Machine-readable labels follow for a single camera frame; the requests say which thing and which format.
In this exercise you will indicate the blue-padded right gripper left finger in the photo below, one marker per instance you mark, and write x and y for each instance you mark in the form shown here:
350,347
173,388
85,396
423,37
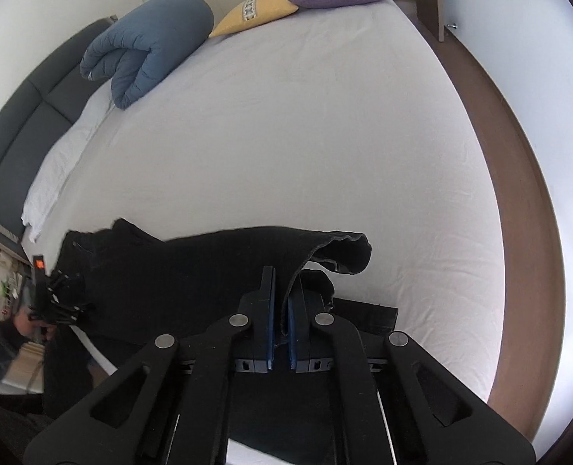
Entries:
256,347

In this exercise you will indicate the white bed sheet mattress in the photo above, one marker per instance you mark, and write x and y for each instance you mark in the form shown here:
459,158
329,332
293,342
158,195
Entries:
326,120

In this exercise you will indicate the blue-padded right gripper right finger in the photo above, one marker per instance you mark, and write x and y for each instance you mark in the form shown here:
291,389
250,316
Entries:
310,296

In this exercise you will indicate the dark grey headboard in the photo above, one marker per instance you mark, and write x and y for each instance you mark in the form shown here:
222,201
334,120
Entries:
40,111

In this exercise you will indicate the person left hand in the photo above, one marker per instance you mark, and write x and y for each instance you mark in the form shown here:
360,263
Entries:
28,329

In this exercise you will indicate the white pillow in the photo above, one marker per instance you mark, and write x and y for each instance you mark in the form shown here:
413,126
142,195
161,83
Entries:
61,160

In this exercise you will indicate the yellow cushion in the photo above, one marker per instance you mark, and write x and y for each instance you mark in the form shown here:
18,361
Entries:
251,14

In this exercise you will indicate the blue folded duvet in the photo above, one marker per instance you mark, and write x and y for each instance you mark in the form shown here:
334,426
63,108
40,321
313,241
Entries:
142,48

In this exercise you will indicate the black jeans pants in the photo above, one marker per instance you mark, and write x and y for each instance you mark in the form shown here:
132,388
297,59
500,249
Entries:
139,286

